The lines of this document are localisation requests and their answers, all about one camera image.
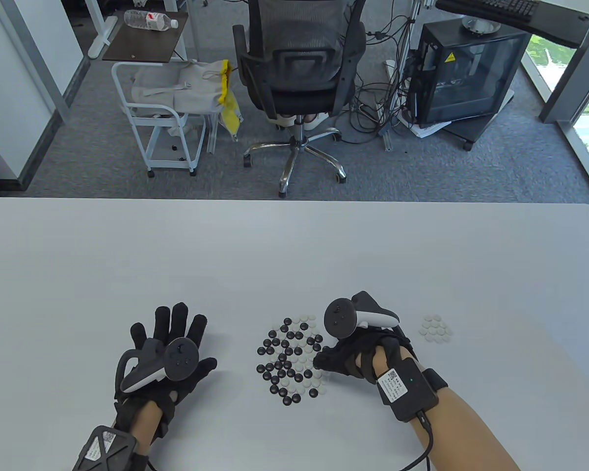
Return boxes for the clear plastic water bottle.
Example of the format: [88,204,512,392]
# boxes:
[124,9,179,31]

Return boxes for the white papers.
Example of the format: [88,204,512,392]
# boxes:
[398,110,452,139]

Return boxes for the black white hand controller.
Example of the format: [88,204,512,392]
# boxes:
[115,336,200,393]
[323,291,401,339]

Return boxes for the black rolling platform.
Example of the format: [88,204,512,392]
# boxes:
[442,88,516,152]

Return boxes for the black keyboard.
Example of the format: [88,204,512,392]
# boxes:
[479,0,540,23]

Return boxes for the white desk leg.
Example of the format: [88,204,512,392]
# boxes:
[86,0,119,60]

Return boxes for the aluminium profile stand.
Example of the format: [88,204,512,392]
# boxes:
[383,0,423,150]

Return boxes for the pile of mixed go stones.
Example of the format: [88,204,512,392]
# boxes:
[256,314,327,407]

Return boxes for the person's right forearm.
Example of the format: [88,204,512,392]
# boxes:
[373,346,521,471]

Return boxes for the grey fabric bag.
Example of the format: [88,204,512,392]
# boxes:
[130,61,226,116]

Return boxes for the black braided cable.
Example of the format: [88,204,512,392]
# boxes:
[388,412,433,471]

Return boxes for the black desk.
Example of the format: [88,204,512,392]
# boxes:
[434,0,589,49]

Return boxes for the person's left hand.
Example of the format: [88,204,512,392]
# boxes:
[113,303,218,438]

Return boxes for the black boxed wrist camera module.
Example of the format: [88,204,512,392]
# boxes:
[375,357,449,423]

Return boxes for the white metal cart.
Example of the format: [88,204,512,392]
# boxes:
[111,61,208,178]

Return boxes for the white bowl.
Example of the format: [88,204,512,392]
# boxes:
[461,15,501,36]

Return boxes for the group of white go stones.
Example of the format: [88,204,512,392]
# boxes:
[419,314,454,342]

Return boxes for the black computer tower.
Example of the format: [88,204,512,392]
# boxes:
[406,21,532,126]

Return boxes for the small brown side table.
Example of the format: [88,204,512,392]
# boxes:
[102,10,189,63]

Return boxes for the black framed wrist camera module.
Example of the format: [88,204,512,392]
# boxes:
[73,425,139,471]

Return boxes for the yellow plastic bag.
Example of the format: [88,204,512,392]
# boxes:
[218,60,243,143]

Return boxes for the black mesh office chair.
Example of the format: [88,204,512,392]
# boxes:
[232,0,368,198]

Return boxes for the tangle of black cables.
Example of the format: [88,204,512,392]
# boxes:
[341,0,423,145]

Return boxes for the person's right hand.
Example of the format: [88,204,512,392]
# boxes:
[313,331,418,386]

